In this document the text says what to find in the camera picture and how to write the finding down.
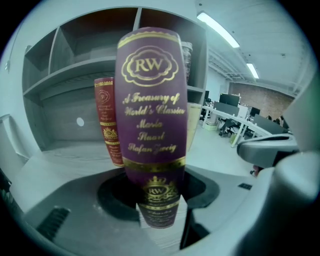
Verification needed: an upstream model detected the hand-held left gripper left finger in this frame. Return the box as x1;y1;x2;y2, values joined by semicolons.
16;171;161;256

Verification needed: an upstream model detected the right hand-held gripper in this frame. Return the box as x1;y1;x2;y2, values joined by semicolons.
236;71;320;168

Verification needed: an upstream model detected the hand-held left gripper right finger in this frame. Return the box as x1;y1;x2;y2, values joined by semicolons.
179;149;320;256

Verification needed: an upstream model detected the dark red gold-print book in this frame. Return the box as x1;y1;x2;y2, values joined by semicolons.
113;26;188;251

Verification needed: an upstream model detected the grey wooden shelf desk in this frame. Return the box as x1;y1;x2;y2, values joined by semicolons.
21;6;210;161

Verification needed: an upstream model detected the black desk divider panel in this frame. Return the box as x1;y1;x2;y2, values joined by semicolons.
214;101;238;116
253;114;288;135

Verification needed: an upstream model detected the long white office desk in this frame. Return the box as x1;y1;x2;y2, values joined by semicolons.
201;104;288;148

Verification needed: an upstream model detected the cream hardcover book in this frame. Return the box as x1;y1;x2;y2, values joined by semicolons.
186;102;203;153

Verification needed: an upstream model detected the bright red hardcover book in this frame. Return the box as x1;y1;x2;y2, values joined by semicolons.
93;76;126;167

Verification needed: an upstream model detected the small black office chair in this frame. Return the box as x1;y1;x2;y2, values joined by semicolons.
219;118;238;137

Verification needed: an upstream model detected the ceiling light strip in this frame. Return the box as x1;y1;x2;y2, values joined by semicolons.
246;62;260;80
196;11;241;48

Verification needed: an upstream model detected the white trash bin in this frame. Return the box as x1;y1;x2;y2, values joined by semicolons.
0;113;28;166

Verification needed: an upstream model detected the grey wall cable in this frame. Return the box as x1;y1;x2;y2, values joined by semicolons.
4;29;20;71

